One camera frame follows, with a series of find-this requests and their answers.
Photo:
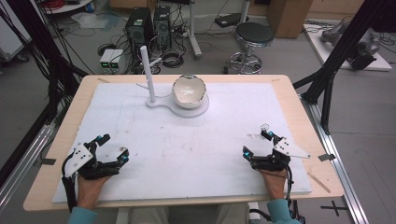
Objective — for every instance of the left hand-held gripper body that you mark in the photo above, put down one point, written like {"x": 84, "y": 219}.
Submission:
{"x": 88, "y": 166}

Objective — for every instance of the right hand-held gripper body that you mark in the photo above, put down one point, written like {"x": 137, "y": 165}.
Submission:
{"x": 274, "y": 160}

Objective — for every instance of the small clear round object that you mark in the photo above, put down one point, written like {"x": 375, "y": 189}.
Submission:
{"x": 265, "y": 126}

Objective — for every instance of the person's right hand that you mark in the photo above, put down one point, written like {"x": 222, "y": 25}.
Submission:
{"x": 274, "y": 183}

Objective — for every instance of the person's left hand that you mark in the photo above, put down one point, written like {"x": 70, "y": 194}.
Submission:
{"x": 91, "y": 189}

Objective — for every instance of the thin wooden stick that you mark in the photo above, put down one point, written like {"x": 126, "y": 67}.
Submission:
{"x": 318, "y": 182}

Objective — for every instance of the light wooden table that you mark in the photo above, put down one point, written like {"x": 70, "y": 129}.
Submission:
{"x": 77, "y": 93}

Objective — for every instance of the white foam mat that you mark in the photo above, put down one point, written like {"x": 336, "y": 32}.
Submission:
{"x": 186, "y": 149}

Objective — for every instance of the white power supply box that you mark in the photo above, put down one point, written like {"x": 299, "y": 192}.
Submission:
{"x": 116, "y": 59}
{"x": 106, "y": 59}

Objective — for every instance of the white jagged-edge bowl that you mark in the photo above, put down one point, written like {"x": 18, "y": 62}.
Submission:
{"x": 188, "y": 90}

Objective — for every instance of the black round stool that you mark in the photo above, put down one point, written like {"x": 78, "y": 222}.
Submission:
{"x": 252, "y": 37}

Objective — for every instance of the black computer tower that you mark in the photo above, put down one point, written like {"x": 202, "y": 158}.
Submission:
{"x": 162, "y": 25}
{"x": 139, "y": 29}

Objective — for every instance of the brown cardboard box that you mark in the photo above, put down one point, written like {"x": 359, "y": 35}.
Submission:
{"x": 288, "y": 17}

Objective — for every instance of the black flat device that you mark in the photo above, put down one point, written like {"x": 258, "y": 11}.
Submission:
{"x": 229, "y": 20}

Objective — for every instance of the white board with grey machine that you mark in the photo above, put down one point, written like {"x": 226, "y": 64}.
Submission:
{"x": 348, "y": 40}

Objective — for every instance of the white desk leg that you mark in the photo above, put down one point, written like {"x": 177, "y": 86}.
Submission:
{"x": 193, "y": 31}

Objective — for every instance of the aluminium rail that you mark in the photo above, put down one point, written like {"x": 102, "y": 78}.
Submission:
{"x": 25, "y": 161}
{"x": 336, "y": 161}

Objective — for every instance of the white stand with post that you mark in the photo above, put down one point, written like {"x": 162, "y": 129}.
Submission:
{"x": 151, "y": 84}

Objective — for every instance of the black metal frame stand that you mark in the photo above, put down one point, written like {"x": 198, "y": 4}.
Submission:
{"x": 43, "y": 49}
{"x": 336, "y": 59}

